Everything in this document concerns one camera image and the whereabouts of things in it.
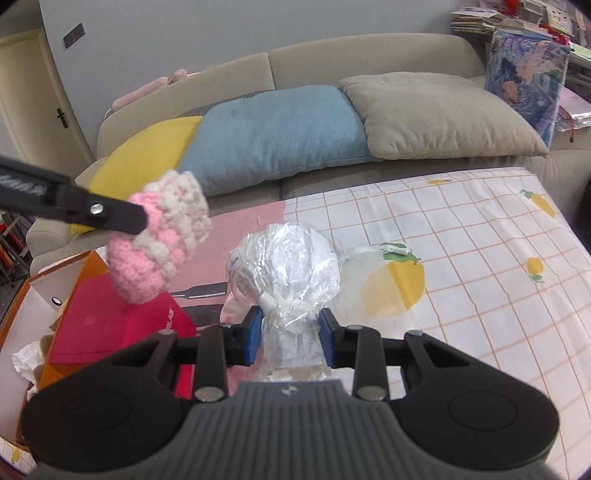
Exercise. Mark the pink white knitted hat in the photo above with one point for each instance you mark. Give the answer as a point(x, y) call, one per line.
point(161, 249)

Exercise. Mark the blue cartoon printed pillow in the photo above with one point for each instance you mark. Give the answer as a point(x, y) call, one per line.
point(526, 78)

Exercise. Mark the beige sofa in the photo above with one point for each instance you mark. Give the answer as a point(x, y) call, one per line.
point(369, 53)

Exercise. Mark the red box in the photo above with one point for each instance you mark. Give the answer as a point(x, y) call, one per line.
point(101, 323)

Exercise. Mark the grey-green pillow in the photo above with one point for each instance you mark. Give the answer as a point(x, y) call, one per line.
point(438, 115)

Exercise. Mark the flat clear plastic bag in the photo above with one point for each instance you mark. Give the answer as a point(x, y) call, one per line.
point(383, 281)

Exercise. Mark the cream door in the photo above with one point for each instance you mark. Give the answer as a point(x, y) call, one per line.
point(37, 92)

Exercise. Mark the pink plush toy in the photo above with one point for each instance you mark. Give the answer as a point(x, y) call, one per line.
point(147, 87)

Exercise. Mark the pink clear document folder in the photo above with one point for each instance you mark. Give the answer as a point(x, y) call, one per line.
point(575, 110)

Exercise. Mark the yellow pillow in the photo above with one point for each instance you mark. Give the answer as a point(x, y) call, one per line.
point(138, 157)

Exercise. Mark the black metal rack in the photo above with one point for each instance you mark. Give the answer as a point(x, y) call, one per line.
point(14, 249)

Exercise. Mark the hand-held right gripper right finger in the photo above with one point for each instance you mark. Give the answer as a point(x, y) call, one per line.
point(327, 339)

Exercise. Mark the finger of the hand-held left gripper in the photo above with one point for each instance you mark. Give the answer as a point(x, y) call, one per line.
point(115, 214)

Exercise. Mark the white cloth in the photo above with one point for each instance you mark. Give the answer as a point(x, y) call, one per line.
point(27, 362)

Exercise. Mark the stack of books and papers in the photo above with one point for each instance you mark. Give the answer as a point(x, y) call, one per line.
point(473, 21)

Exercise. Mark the clear plastic white bundle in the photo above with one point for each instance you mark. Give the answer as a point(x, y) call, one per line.
point(286, 258)

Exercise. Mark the orange cardboard box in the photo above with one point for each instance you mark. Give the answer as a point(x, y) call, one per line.
point(90, 267)

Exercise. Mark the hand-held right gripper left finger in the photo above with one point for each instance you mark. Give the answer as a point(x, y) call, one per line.
point(255, 334)

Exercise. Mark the black wall switch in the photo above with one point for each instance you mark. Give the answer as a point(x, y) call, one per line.
point(74, 34)

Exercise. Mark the grey patterned cushion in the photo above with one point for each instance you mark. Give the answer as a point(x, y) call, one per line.
point(217, 104)

